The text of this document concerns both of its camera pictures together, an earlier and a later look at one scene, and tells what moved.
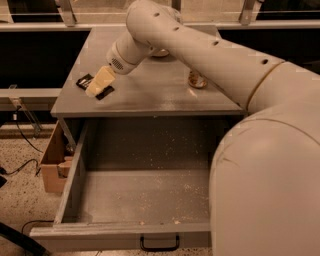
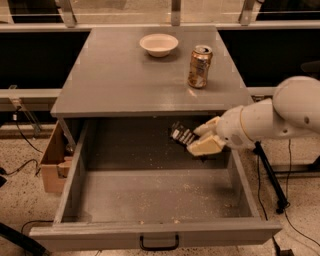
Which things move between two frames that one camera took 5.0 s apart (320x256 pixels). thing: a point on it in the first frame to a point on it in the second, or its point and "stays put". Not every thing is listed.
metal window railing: (247, 14) stays put
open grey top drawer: (137, 184) stays put
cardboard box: (55, 164) stays put
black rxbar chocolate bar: (84, 81) to (182, 134)
